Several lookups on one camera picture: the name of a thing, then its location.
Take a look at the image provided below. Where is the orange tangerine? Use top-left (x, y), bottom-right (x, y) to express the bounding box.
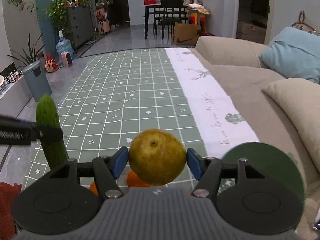
top-left (126, 171), bottom-right (150, 187)
top-left (89, 179), bottom-right (118, 197)

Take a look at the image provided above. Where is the green cucumber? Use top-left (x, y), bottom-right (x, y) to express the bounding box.
top-left (36, 94), bottom-right (68, 170)

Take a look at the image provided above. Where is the yellow-green pear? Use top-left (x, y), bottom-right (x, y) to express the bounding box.
top-left (128, 128), bottom-right (187, 186)

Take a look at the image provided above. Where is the grey-blue trash bin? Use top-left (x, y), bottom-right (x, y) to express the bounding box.
top-left (22, 61), bottom-right (52, 102)

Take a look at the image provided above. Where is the green colander bowl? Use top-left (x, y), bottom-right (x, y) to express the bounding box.
top-left (222, 142), bottom-right (305, 203)

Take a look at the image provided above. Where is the red patterned bag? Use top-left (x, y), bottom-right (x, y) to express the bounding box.
top-left (45, 54), bottom-right (59, 73)

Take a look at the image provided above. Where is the long-leaf potted plant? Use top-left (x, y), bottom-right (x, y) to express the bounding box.
top-left (6, 33), bottom-right (45, 69)

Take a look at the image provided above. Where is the green checked tablecloth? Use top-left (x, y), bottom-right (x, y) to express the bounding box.
top-left (21, 48), bottom-right (261, 196)

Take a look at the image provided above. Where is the pink small heater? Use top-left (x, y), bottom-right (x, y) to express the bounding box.
top-left (61, 51), bottom-right (73, 67)

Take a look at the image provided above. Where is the blue water jug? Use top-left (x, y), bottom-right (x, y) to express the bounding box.
top-left (56, 37), bottom-right (74, 63)

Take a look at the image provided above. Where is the beige sofa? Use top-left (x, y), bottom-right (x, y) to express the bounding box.
top-left (194, 36), bottom-right (319, 239)

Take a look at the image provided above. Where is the beige cushion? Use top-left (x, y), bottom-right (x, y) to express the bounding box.
top-left (263, 78), bottom-right (320, 168)

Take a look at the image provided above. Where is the dark grey drawer cabinet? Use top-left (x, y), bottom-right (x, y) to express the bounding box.
top-left (67, 7), bottom-right (94, 50)

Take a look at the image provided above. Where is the green potted vine plant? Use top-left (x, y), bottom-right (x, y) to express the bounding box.
top-left (46, 0), bottom-right (91, 36)

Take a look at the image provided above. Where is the pink suitcase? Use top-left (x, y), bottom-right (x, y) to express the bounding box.
top-left (98, 21), bottom-right (110, 35)

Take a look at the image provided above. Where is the brown paper shopping bag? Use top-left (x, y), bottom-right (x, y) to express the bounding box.
top-left (173, 23), bottom-right (201, 46)

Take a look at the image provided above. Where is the light blue cushion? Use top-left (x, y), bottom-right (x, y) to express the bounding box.
top-left (259, 27), bottom-right (319, 84)

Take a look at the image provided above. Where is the black dining chair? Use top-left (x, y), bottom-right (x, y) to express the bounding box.
top-left (153, 0), bottom-right (187, 39)

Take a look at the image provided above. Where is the black dining table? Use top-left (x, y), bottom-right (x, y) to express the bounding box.
top-left (143, 4), bottom-right (189, 40)

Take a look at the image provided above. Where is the brown handbag behind sofa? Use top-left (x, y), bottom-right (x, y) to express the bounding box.
top-left (291, 10), bottom-right (319, 36)

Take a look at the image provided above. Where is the red box on table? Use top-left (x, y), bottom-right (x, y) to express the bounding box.
top-left (144, 0), bottom-right (157, 5)

